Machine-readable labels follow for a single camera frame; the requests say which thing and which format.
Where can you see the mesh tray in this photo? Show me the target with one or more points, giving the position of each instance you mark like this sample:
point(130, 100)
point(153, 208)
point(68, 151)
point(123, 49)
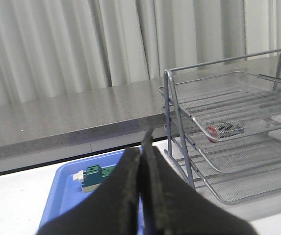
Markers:
point(239, 187)
point(232, 156)
point(232, 97)

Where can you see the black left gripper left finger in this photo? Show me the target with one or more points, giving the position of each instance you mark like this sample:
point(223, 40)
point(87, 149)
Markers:
point(106, 203)

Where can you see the grey stone counter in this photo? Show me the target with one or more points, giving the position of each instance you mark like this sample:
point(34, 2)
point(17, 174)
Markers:
point(69, 125)

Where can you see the green electrical module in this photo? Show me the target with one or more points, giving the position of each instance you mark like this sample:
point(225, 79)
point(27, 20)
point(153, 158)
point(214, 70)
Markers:
point(92, 177)

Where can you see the red emergency push button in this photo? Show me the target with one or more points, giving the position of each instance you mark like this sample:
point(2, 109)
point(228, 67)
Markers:
point(226, 129)

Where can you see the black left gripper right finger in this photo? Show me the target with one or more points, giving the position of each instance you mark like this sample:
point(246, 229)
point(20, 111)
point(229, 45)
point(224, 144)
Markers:
point(172, 207)

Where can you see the grey curtain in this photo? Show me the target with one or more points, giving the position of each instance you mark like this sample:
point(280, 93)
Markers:
point(54, 47)

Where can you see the blue plastic tray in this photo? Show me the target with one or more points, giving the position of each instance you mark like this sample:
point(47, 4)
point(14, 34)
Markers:
point(61, 186)

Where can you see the grey metal rack frame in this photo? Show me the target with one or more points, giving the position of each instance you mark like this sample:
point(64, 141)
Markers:
point(170, 97)

